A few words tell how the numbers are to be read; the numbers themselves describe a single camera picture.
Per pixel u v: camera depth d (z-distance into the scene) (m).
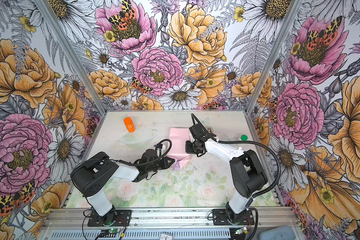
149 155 0.73
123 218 0.74
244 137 0.94
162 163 0.82
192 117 0.81
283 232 0.69
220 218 0.74
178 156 0.89
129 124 1.04
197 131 0.73
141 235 0.70
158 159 0.69
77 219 0.76
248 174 0.46
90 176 0.48
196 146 0.76
